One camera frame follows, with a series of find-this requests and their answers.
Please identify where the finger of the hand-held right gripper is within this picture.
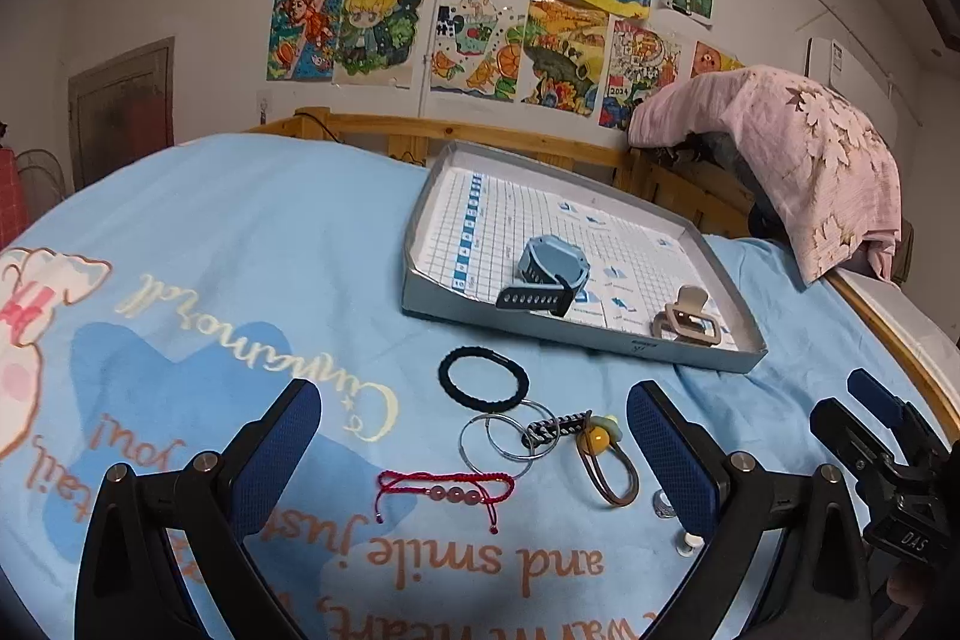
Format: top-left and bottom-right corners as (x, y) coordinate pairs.
(847, 368), (952, 453)
(810, 397), (899, 472)

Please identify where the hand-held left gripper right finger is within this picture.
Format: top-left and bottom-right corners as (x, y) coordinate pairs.
(626, 379), (875, 640)

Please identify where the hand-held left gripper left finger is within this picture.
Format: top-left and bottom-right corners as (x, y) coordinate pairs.
(75, 377), (323, 640)

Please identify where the brown hair tie yellow bead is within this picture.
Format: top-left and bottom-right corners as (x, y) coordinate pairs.
(576, 413), (640, 507)

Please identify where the silver bangle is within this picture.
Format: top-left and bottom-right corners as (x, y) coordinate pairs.
(484, 398), (560, 461)
(459, 413), (542, 480)

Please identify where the red beaded string bracelet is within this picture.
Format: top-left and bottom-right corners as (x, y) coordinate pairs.
(375, 470), (517, 533)

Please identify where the black hair tie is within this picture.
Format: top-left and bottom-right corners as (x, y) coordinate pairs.
(438, 346), (527, 407)

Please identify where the grey cardboard tray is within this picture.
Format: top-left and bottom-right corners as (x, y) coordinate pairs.
(401, 141), (767, 375)

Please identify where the beige hair claw clip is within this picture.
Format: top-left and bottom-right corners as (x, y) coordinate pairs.
(649, 284), (722, 348)

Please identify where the light blue printed bedsheet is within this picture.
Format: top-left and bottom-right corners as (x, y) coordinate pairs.
(0, 131), (946, 640)

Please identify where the blue-grey wrist watch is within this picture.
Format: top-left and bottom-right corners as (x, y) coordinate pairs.
(495, 233), (593, 319)

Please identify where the pink floral quilt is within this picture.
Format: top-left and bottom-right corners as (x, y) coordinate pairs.
(628, 64), (902, 285)

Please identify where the white air conditioner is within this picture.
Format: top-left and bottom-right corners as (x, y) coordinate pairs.
(806, 36), (923, 124)

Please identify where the red plaid cloth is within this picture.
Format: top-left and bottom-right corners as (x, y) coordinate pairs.
(0, 145), (23, 251)

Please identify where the black cable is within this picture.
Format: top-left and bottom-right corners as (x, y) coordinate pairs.
(296, 111), (338, 142)

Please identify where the wooden bed frame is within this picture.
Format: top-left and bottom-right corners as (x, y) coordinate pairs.
(244, 106), (960, 446)

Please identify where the wire fan guard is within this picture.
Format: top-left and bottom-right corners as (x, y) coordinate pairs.
(13, 151), (65, 214)

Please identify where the brown wall door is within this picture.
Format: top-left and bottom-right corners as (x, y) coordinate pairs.
(67, 36), (177, 191)

